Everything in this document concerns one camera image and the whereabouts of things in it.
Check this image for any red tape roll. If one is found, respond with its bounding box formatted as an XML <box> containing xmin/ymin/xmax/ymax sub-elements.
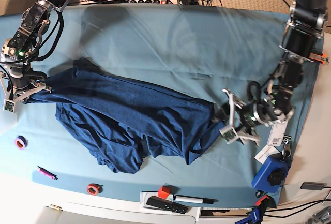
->
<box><xmin>86</xmin><ymin>183</ymin><xmax>103</xmax><ymax>196</ymax></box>

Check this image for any orange black utility clamp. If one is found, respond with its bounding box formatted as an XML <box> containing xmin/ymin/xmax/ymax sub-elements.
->
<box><xmin>309</xmin><ymin>53</ymin><xmax>329</xmax><ymax>65</ymax></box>

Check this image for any black remote control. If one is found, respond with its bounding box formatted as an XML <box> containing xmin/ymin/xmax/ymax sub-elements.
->
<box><xmin>146</xmin><ymin>196</ymin><xmax>189</xmax><ymax>214</ymax></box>

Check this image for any light blue table cloth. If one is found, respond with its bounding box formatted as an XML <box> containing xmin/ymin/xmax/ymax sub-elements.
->
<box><xmin>0</xmin><ymin>3</ymin><xmax>324</xmax><ymax>208</ymax></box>

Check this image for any white black marker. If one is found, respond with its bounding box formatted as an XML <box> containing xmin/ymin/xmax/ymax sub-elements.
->
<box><xmin>173</xmin><ymin>195</ymin><xmax>214</xmax><ymax>204</ymax></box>

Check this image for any white paper card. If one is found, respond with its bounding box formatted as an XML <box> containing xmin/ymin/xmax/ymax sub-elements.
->
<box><xmin>254</xmin><ymin>145</ymin><xmax>280</xmax><ymax>164</ymax></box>

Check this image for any white blister pack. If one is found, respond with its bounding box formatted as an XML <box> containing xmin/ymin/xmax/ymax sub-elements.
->
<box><xmin>267</xmin><ymin>122</ymin><xmax>288</xmax><ymax>146</ymax></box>

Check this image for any metal keys carabiner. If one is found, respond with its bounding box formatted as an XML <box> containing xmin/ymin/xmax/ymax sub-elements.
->
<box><xmin>282</xmin><ymin>135</ymin><xmax>292</xmax><ymax>161</ymax></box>

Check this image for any orange red cube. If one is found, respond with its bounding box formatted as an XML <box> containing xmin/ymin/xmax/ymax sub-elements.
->
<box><xmin>158</xmin><ymin>186</ymin><xmax>171</xmax><ymax>199</ymax></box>

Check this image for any blue orange clamp bottom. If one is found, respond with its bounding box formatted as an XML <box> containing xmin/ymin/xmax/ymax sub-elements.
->
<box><xmin>235</xmin><ymin>196</ymin><xmax>271</xmax><ymax>224</ymax></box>

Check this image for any dark blue t-shirt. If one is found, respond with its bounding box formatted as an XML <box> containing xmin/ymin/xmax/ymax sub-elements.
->
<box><xmin>28</xmin><ymin>58</ymin><xmax>224</xmax><ymax>174</ymax></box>

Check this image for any pink pen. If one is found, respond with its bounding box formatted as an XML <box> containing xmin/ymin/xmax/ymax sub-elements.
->
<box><xmin>37</xmin><ymin>166</ymin><xmax>57</xmax><ymax>180</ymax></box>

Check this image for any power strip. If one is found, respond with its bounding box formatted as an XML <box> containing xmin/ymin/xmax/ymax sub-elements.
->
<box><xmin>114</xmin><ymin>0</ymin><xmax>174</xmax><ymax>4</ymax></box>

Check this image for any purple tape roll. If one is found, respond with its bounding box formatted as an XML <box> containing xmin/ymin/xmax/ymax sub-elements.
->
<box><xmin>14</xmin><ymin>136</ymin><xmax>27</xmax><ymax>150</ymax></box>

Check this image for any blue box with knob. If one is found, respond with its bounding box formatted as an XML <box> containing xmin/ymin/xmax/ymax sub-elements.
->
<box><xmin>251</xmin><ymin>155</ymin><xmax>291</xmax><ymax>193</ymax></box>

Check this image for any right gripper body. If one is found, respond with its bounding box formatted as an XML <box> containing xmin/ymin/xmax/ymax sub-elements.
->
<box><xmin>1</xmin><ymin>70</ymin><xmax>52</xmax><ymax>114</ymax></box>

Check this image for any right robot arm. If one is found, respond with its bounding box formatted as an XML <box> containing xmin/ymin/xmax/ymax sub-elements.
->
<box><xmin>1</xmin><ymin>0</ymin><xmax>93</xmax><ymax>113</ymax></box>

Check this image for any grey adapter box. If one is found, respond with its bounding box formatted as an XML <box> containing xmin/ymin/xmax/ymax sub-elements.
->
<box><xmin>300</xmin><ymin>182</ymin><xmax>325</xmax><ymax>191</ymax></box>

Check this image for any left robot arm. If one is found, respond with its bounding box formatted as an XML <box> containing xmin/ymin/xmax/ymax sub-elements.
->
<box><xmin>220</xmin><ymin>0</ymin><xmax>328</xmax><ymax>145</ymax></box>

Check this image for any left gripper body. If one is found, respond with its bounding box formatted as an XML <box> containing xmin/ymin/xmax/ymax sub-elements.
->
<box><xmin>219</xmin><ymin>88</ymin><xmax>261</xmax><ymax>146</ymax></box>

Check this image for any white paper roll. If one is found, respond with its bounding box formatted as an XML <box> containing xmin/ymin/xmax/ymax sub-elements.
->
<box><xmin>0</xmin><ymin>107</ymin><xmax>17</xmax><ymax>135</ymax></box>

